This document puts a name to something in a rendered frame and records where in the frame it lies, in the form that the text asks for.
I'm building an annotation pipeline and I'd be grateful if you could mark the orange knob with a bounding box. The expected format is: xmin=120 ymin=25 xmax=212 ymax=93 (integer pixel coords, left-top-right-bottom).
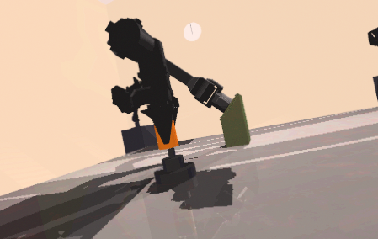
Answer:
xmin=154 ymin=122 xmax=178 ymax=150

